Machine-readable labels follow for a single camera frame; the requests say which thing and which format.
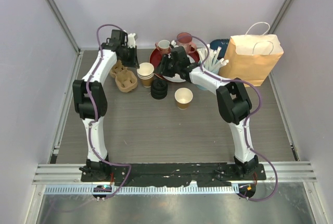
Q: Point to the brown paper bag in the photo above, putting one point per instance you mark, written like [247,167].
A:
[251,57]

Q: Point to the stack of black lids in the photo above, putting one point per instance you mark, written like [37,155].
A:
[159,89]

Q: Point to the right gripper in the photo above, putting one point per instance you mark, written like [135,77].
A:
[162,67]

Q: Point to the red round tray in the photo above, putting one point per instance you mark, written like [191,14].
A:
[154,58]

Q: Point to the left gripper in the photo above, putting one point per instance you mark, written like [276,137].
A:
[133,62]

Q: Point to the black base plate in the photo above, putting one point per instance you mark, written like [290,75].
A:
[171,174]

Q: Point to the tall pink mug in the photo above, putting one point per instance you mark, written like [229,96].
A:
[185,40]

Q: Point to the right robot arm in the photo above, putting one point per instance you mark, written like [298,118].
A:
[233,103]

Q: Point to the small pink mug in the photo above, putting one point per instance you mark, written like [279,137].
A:
[163,47]

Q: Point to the dark blue pouch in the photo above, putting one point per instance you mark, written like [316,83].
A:
[222,43]

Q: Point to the blue straw cup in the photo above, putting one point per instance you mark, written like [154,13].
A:
[200,86]

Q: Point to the white paper plate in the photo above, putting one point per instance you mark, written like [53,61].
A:
[193,57]

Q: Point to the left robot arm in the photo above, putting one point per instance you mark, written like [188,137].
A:
[90,101]

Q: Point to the white wrapped straws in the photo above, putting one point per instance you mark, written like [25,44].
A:
[212,59]

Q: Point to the stack of paper cups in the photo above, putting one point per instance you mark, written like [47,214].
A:
[146,73]

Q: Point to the aluminium rail frame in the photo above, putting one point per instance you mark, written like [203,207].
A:
[66,179]

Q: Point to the cardboard cup carrier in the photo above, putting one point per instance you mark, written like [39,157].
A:
[125,79]

